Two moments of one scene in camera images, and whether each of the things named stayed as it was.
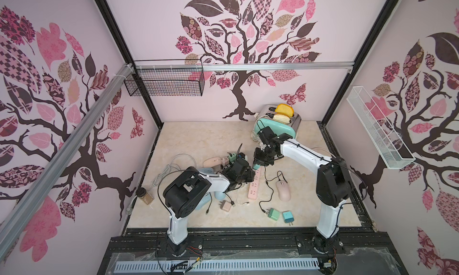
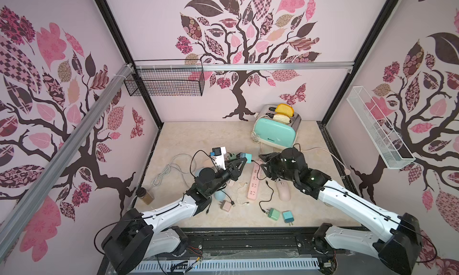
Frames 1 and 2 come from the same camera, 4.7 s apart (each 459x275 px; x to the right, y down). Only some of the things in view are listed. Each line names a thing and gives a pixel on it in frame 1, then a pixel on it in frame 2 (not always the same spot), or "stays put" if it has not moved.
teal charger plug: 288,217 stays put
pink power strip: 253,185 stays put
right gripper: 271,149 → 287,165
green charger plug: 274,214 stays put
